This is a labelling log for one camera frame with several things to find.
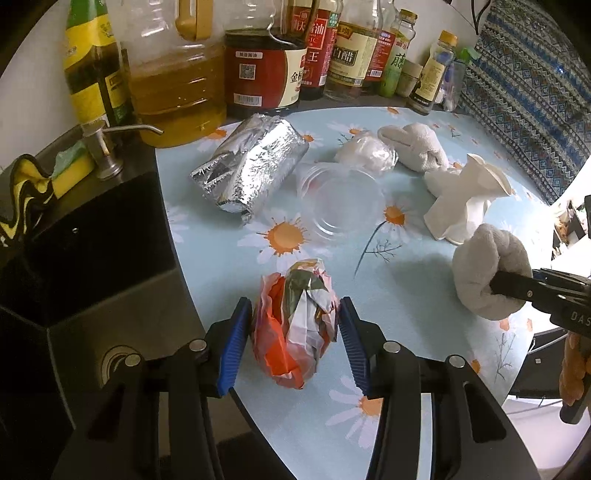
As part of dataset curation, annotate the yellow cap dark sauce bottle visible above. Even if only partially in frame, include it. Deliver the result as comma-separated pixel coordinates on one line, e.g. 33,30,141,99
407,30,459,115

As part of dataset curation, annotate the black cable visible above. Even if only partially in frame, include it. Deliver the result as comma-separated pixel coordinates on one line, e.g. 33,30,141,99
470,0,492,35

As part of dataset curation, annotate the black sink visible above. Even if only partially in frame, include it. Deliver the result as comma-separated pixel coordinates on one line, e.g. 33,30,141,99
0,124,208,480

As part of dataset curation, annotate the green bottle with yellow label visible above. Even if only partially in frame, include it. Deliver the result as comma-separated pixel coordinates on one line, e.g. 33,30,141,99
64,0,134,127

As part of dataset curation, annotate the crumpled foil packet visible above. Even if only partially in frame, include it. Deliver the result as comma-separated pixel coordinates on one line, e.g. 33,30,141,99
189,114,311,226

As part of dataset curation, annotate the dark soy sauce jug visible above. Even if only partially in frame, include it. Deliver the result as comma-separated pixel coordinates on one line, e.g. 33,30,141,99
224,0,308,121

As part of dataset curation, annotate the person's right hand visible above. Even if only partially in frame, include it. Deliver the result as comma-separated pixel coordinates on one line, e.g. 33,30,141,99
558,331,585,408

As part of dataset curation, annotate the metal soap dispenser pump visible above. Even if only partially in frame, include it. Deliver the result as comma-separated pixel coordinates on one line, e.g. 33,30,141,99
82,121,164,181

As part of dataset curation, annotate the large cooking oil jug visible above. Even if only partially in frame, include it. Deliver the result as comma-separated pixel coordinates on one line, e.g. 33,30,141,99
121,0,228,148

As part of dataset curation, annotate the white towel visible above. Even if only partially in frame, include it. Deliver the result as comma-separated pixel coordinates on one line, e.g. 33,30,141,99
451,223,534,320
378,122,450,174

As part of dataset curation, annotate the yellow green sponge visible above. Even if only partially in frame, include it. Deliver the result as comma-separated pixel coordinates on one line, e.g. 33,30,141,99
52,138,95,198

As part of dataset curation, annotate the clear plastic bag ball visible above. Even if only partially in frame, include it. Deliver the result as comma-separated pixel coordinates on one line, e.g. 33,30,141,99
333,131,399,172

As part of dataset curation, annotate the clear plastic cup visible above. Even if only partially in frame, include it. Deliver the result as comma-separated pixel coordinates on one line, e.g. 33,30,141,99
295,161,386,243

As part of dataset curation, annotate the black yellow cloth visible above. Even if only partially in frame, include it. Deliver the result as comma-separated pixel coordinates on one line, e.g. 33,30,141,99
0,156,56,241

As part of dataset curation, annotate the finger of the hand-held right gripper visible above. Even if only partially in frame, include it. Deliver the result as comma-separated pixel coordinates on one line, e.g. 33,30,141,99
530,268,591,289
490,271,551,306

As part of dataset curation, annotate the glass bottle with red label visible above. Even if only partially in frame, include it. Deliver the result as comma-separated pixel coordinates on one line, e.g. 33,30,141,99
362,0,399,95

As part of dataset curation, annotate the black chair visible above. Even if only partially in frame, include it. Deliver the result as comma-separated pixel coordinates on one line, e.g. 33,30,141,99
505,330,573,402

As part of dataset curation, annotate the small glass jar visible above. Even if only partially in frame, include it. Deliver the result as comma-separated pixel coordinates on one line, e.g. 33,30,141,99
396,60,424,99

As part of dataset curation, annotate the clear vinegar bottle cream label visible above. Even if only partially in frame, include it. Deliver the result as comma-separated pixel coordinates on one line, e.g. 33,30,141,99
323,0,384,103

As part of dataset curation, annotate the green oil bottle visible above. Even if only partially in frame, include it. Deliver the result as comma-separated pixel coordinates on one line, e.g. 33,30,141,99
379,9,419,97

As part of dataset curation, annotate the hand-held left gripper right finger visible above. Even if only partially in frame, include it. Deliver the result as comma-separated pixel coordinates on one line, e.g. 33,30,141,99
338,296,541,480

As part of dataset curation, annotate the crumpled white paper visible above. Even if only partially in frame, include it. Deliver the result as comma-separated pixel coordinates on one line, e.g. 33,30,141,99
424,154,515,245

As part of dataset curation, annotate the red label soy sauce bottle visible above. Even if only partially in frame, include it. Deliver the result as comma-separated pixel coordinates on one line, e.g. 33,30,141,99
288,0,342,101

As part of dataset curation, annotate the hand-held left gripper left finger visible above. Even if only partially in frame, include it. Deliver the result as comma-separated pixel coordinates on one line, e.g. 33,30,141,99
51,296,254,480

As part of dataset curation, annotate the orange white plastic bag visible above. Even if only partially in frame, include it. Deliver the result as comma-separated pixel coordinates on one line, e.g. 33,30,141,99
252,258,341,391

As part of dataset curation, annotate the blue patterned cloth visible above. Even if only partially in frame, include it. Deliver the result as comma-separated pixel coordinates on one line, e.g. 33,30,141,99
455,0,591,206

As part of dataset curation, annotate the daisy print tablecloth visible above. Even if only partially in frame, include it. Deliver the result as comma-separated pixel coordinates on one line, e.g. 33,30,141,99
154,106,561,480

